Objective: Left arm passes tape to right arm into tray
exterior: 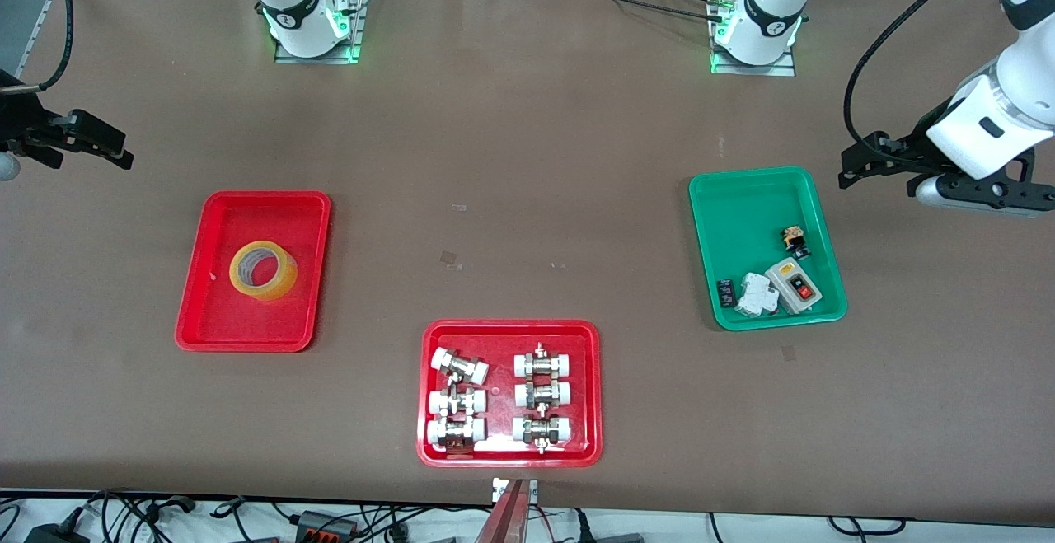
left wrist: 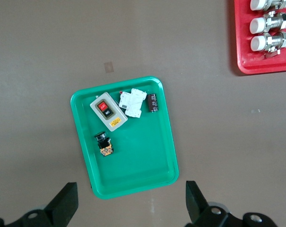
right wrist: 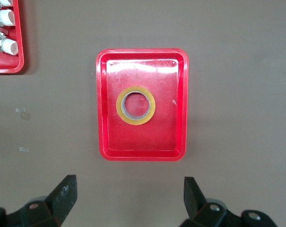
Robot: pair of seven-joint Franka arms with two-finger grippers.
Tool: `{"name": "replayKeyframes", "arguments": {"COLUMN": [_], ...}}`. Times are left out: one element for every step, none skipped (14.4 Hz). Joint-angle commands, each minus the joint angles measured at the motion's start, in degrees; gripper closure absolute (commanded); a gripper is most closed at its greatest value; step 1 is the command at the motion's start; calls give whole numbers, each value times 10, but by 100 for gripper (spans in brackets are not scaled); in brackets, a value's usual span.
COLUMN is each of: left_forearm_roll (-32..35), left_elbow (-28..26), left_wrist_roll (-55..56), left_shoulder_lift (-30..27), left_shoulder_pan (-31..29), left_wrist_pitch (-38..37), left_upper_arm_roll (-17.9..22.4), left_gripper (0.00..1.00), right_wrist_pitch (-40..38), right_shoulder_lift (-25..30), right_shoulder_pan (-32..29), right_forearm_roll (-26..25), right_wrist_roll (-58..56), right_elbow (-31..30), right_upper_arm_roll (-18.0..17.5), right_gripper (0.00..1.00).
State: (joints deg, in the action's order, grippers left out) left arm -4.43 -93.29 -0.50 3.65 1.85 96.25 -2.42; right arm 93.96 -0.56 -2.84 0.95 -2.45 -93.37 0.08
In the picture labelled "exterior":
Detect white bracket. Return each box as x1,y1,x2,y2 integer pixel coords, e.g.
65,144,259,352
492,478,539,504

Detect red metal bar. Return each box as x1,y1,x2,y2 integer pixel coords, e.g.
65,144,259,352
476,480,531,543

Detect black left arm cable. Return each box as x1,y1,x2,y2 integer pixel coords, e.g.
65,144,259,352
842,0,1005,148

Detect grey on-off switch box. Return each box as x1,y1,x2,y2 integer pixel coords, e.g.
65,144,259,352
764,259,824,315

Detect white circuit breaker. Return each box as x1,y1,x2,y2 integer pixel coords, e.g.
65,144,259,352
734,272,780,318

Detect metal pipe fitting white caps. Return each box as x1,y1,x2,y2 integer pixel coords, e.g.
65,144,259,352
426,415,487,452
428,386,487,418
431,348,490,385
513,344,573,379
514,378,572,410
512,413,574,453

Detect red plastic tray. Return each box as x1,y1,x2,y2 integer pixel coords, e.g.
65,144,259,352
417,320,603,468
175,190,332,353

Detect aluminium arm base plate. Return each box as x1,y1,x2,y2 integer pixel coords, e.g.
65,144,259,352
710,0,797,77
274,0,368,64

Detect yellow packing tape roll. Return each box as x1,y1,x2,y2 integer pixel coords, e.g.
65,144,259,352
228,240,298,302

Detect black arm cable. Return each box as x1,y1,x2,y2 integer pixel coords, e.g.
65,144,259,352
842,0,1005,148
16,0,77,92

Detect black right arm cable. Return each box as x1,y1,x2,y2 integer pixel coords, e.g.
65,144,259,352
16,0,77,92

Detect green plastic tray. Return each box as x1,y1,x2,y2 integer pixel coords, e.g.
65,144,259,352
689,166,848,331

